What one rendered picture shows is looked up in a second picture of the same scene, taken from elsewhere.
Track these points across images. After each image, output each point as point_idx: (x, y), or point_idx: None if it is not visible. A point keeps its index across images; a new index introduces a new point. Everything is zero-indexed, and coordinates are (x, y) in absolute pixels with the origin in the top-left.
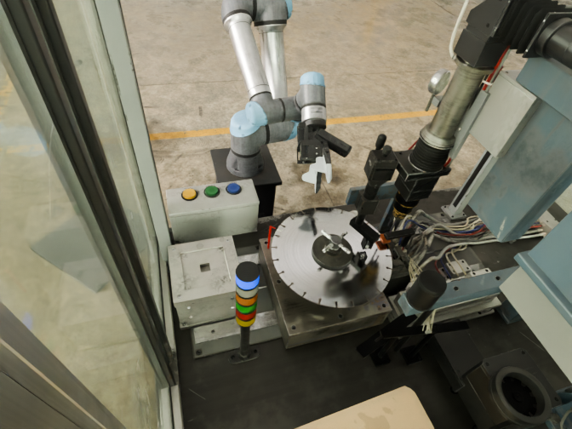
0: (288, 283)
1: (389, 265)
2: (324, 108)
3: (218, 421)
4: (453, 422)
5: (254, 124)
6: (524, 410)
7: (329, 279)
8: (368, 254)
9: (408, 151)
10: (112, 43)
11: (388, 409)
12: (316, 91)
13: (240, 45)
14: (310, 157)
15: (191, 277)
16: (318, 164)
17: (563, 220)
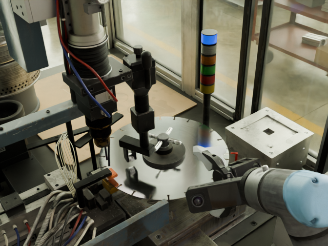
0: (190, 120)
1: (101, 158)
2: (256, 182)
3: (198, 118)
4: (37, 158)
5: None
6: (2, 112)
7: (157, 132)
8: (125, 161)
9: (111, 74)
10: None
11: (88, 149)
12: (286, 171)
13: None
14: (234, 161)
15: (271, 122)
16: (216, 153)
17: None
